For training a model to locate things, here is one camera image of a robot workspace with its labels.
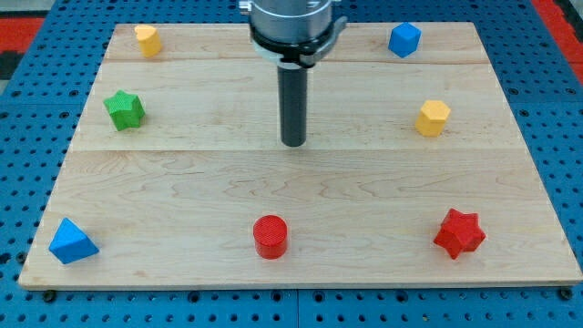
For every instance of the green star block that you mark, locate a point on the green star block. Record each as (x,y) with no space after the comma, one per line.
(125,110)

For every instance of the yellow heart block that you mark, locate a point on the yellow heart block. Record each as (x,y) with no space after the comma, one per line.
(148,39)

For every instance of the yellow hexagon block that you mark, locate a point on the yellow hexagon block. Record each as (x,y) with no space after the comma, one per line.
(432,118)

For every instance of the blue triangle block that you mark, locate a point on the blue triangle block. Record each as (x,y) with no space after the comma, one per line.
(70,243)

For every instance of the red star block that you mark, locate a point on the red star block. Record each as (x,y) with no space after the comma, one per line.
(459,232)

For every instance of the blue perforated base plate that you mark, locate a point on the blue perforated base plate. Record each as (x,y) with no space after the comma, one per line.
(45,96)

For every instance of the red cylinder block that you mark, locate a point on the red cylinder block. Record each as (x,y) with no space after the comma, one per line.
(270,235)

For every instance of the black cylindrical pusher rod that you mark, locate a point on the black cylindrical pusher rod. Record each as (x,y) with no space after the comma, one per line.
(292,92)

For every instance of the wooden board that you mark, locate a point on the wooden board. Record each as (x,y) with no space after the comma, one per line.
(171,205)

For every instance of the blue cube block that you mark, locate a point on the blue cube block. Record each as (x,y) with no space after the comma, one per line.
(404,39)

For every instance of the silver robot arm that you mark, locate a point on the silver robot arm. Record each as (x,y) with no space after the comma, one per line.
(293,34)

